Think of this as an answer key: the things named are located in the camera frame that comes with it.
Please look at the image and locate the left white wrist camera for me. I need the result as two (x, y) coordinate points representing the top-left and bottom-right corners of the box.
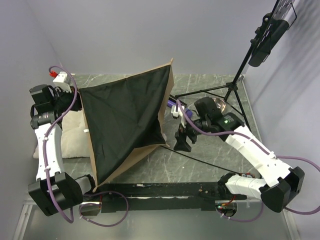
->
(49, 71), (72, 93)

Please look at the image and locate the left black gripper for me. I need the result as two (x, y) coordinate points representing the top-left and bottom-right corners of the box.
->
(51, 85), (89, 113)

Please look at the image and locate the white fluffy cushion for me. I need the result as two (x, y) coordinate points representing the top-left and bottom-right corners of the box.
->
(32, 109), (91, 160)

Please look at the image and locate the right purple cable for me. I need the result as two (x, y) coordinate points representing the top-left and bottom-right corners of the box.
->
(174, 99), (320, 223)

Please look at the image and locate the purple pet brush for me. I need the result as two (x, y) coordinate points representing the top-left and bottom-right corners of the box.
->
(166, 97), (194, 118)

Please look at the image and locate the aluminium frame rail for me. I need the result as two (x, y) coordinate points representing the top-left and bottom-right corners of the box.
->
(23, 181), (291, 208)

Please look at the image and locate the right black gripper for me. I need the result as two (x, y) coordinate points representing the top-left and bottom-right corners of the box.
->
(173, 113), (211, 153)

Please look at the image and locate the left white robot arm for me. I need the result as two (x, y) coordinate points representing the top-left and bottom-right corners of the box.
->
(28, 84), (99, 216)

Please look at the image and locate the black tripod stand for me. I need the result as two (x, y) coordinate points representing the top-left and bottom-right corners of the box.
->
(174, 38), (258, 129)

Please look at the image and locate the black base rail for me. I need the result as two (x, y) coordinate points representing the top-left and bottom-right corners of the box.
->
(83, 182), (247, 213)

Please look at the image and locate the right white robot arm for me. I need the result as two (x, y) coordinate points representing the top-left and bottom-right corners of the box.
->
(171, 97), (305, 213)

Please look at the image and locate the tan fabric pet tent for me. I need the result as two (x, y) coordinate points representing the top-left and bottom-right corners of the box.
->
(79, 61), (174, 188)

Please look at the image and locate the steel pet bowl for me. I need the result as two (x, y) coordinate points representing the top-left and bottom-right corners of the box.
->
(213, 97), (227, 113)

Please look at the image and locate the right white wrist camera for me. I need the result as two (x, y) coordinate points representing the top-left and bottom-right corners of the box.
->
(170, 105), (187, 128)

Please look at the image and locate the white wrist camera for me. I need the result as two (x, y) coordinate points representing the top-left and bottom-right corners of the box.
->
(170, 105), (187, 128)
(49, 71), (72, 93)

